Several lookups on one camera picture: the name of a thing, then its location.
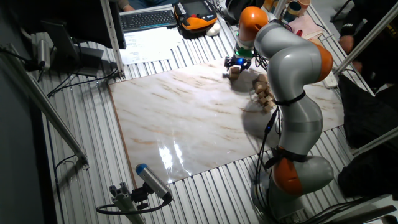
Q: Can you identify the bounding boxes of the black computer monitor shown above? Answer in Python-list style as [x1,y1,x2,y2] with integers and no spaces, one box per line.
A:
[7,0,127,50]

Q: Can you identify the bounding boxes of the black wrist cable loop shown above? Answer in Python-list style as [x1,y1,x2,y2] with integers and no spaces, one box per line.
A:
[252,49,271,72]

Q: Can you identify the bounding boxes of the black desk cables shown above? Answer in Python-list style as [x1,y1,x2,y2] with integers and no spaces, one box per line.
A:
[46,67,119,98]

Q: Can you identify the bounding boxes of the black computer keyboard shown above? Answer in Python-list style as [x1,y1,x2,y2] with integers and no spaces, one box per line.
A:
[119,9,178,34]

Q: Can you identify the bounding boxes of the black camera cable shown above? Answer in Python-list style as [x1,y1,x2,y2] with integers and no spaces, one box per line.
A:
[95,194,172,216]

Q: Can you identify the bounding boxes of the seated person blue jeans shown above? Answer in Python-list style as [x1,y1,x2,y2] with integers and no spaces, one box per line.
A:
[110,0,180,12]

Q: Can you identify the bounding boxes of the printed white paper sheet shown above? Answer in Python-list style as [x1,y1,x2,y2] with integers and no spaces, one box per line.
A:
[119,27,185,65]

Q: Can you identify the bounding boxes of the black monitor stand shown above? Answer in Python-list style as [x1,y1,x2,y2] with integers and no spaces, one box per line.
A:
[41,20,118,78]

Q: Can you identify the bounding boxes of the pink cloth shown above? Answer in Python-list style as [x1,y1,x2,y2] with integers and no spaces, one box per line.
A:
[287,14,326,40]

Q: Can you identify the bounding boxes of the aluminium profile beam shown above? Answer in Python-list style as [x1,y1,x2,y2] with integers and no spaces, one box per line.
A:
[333,1,398,75]
[0,43,90,170]
[351,126,398,157]
[99,0,126,80]
[272,0,287,19]

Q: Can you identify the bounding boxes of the white power strip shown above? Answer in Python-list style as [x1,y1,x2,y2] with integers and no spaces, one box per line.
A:
[322,70,340,90]

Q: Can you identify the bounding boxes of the black fabric bag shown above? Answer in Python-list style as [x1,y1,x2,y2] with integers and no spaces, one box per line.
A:
[337,146,398,202]
[337,73,398,150]

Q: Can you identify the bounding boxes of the orange black teach pendant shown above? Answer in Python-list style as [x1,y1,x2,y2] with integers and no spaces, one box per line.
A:
[173,0,218,40]

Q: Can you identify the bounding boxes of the silver cylindrical device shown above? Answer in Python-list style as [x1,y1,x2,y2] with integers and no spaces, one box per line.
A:
[37,39,52,72]

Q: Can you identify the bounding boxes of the short aluminium profile stub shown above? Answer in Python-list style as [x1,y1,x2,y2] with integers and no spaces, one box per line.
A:
[108,182,147,224]

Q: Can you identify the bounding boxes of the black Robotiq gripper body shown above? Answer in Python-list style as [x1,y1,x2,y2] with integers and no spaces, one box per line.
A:
[231,55,249,67]

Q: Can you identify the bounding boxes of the person in black hoodie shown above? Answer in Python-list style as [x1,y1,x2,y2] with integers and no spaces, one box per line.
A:
[338,0,398,91]

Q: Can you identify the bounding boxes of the person right forearm black sleeve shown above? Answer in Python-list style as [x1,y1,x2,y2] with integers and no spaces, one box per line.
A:
[339,15,369,37]

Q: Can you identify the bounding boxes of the teal cylinder can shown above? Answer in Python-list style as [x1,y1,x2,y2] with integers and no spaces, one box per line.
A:
[282,1,302,23]

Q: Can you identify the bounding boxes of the grey camera blue cap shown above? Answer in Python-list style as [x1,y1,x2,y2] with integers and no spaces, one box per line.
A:
[135,163,174,203]

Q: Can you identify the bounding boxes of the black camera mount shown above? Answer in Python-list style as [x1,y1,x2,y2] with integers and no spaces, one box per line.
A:
[130,182,150,210]

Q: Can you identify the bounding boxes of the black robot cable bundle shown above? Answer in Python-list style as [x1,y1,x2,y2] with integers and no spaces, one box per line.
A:
[254,107,282,223]

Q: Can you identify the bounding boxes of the person right hand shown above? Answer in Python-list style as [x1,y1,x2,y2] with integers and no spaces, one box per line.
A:
[338,34,356,53]

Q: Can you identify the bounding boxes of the thin black cable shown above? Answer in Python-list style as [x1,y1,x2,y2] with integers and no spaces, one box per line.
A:
[53,154,78,224]

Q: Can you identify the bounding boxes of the marble pattern board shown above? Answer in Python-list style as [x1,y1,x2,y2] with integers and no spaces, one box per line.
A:
[108,57,345,185]

